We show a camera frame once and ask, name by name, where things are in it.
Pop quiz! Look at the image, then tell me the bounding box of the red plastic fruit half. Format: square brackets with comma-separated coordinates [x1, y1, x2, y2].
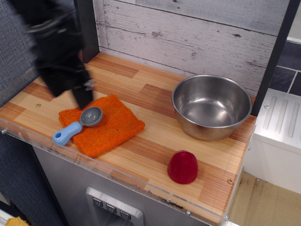
[167, 150, 198, 185]

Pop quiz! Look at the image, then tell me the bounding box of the black right frame post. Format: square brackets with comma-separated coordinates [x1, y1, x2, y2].
[251, 0, 301, 117]

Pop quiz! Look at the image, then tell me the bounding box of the grey cabinet with dispenser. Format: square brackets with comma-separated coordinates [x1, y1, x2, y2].
[34, 147, 204, 226]

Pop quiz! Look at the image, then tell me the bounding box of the stainless steel bowl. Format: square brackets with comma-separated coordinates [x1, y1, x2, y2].
[171, 75, 253, 141]

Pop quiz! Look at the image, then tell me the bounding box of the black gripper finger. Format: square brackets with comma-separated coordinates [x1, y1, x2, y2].
[71, 86, 93, 109]
[39, 68, 75, 97]

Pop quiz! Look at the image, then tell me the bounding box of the yellow object at corner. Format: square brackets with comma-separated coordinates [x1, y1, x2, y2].
[5, 217, 29, 226]

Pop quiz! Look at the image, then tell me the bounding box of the clear acrylic front guard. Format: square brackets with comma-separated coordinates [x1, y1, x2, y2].
[0, 119, 230, 226]

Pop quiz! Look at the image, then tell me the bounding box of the white toy sink unit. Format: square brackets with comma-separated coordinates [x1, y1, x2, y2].
[243, 89, 301, 194]

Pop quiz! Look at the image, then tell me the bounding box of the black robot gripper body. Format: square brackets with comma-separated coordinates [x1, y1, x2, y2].
[11, 0, 95, 91]

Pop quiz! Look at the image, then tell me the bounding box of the blue handled grey spoon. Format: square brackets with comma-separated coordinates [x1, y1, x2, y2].
[53, 106, 103, 145]

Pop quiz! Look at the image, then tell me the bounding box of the orange knitted towel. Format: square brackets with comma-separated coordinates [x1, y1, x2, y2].
[71, 94, 145, 158]

